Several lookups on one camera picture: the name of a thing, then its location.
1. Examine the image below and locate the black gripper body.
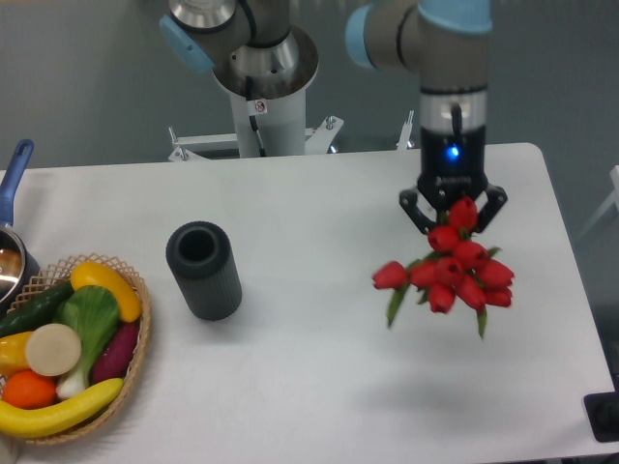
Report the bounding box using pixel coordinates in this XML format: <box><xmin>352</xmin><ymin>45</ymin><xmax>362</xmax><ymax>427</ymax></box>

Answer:
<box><xmin>417</xmin><ymin>126</ymin><xmax>488</xmax><ymax>212</ymax></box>

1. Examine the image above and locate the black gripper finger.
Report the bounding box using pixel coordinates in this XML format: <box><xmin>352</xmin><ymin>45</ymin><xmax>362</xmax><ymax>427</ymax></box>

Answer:
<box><xmin>398</xmin><ymin>188</ymin><xmax>437</xmax><ymax>235</ymax></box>
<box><xmin>474</xmin><ymin>184</ymin><xmax>508</xmax><ymax>233</ymax></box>

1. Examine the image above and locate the red tulip bouquet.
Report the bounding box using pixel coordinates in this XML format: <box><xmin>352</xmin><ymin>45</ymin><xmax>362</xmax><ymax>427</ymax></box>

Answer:
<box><xmin>371</xmin><ymin>196</ymin><xmax>515</xmax><ymax>337</ymax></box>

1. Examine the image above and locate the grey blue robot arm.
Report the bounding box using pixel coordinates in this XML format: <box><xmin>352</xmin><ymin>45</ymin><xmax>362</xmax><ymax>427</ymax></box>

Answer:
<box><xmin>160</xmin><ymin>1</ymin><xmax>507</xmax><ymax>233</ymax></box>

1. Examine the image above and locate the dark grey ribbed vase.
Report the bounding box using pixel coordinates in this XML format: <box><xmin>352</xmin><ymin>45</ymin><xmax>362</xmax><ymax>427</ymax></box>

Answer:
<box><xmin>165</xmin><ymin>221</ymin><xmax>243</xmax><ymax>321</ymax></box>

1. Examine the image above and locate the black device at table edge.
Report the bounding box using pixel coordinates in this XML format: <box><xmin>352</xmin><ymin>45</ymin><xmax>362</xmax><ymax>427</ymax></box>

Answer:
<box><xmin>583</xmin><ymin>391</ymin><xmax>618</xmax><ymax>443</ymax></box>

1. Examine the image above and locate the yellow squash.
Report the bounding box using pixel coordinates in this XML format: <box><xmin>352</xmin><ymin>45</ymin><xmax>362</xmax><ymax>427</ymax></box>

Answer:
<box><xmin>70</xmin><ymin>261</ymin><xmax>141</xmax><ymax>323</ymax></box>

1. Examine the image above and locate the green bok choy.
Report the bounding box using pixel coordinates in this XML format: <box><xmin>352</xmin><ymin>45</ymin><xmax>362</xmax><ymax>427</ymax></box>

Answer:
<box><xmin>53</xmin><ymin>286</ymin><xmax>120</xmax><ymax>400</ymax></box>

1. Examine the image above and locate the purple sweet potato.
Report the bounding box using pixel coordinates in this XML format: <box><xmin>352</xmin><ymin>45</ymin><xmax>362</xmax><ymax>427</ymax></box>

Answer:
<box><xmin>91</xmin><ymin>323</ymin><xmax>139</xmax><ymax>384</ymax></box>

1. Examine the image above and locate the woven wicker basket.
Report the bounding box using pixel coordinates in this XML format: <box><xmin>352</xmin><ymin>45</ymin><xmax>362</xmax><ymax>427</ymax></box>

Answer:
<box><xmin>1</xmin><ymin>253</ymin><xmax>151</xmax><ymax>444</ymax></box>

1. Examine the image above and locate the green cucumber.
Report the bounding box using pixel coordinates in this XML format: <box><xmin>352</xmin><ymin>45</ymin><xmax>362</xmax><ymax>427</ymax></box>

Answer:
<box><xmin>1</xmin><ymin>281</ymin><xmax>74</xmax><ymax>337</ymax></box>

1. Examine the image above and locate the beige round disc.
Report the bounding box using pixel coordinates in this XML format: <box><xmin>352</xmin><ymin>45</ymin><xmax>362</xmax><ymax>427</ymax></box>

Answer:
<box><xmin>25</xmin><ymin>323</ymin><xmax>81</xmax><ymax>377</ymax></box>

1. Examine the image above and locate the yellow bell pepper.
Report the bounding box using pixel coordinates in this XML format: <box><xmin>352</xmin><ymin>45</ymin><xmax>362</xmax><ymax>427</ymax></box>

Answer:
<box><xmin>0</xmin><ymin>331</ymin><xmax>33</xmax><ymax>378</ymax></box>

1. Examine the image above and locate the orange fruit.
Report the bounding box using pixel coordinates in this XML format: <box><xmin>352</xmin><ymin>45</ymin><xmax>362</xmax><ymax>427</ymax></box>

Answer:
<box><xmin>2</xmin><ymin>370</ymin><xmax>56</xmax><ymax>410</ymax></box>

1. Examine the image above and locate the yellow banana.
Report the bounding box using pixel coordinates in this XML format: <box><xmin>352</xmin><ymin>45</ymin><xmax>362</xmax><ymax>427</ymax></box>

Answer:
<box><xmin>1</xmin><ymin>378</ymin><xmax>124</xmax><ymax>439</ymax></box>

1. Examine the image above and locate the white frame at right edge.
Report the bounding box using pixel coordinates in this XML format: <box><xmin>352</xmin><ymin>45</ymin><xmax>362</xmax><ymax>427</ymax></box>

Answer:
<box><xmin>586</xmin><ymin>165</ymin><xmax>619</xmax><ymax>231</ymax></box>

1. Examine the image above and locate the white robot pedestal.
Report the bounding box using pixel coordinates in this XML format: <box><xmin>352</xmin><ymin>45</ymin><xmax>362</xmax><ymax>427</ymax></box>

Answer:
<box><xmin>166</xmin><ymin>23</ymin><xmax>417</xmax><ymax>163</ymax></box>

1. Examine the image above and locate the black cable on pedestal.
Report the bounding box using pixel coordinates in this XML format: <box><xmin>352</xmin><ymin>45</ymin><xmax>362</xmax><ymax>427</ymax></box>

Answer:
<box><xmin>243</xmin><ymin>74</ymin><xmax>268</xmax><ymax>158</ymax></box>

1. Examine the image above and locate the blue handled saucepan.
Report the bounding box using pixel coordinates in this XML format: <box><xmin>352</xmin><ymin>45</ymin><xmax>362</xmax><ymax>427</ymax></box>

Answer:
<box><xmin>1</xmin><ymin>139</ymin><xmax>40</xmax><ymax>317</ymax></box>

